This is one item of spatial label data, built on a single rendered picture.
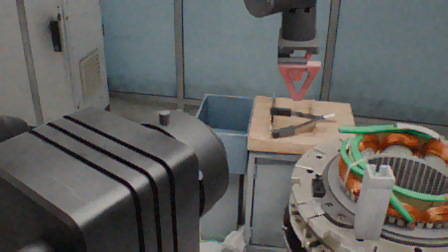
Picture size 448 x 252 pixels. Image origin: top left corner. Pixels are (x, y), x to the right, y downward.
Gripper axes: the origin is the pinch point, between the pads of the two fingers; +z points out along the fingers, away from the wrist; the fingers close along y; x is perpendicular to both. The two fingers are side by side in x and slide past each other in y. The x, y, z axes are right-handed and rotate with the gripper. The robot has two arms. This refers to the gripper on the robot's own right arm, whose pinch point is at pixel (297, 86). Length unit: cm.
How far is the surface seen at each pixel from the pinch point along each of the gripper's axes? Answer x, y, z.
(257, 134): -6.8, 2.7, 8.4
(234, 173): -11.2, 3.7, 16.5
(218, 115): -16.3, -13.0, 13.1
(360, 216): 7.0, 31.5, 2.1
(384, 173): 9.5, 29.3, -2.5
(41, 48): -143, -154, 46
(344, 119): 9.8, -6.1, 9.7
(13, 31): -161, -156, 35
